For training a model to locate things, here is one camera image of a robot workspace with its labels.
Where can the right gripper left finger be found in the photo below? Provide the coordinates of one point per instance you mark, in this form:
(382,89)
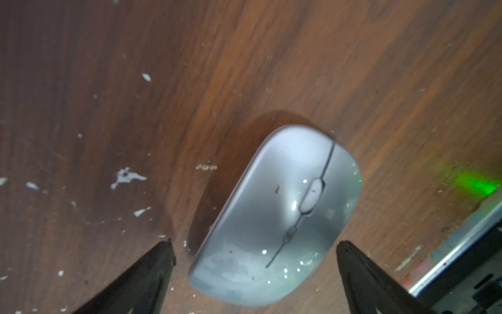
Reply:
(141,288)

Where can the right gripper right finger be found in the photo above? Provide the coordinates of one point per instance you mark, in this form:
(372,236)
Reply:
(368,288)

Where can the silver mouse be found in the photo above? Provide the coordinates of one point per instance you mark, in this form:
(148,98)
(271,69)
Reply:
(283,216)

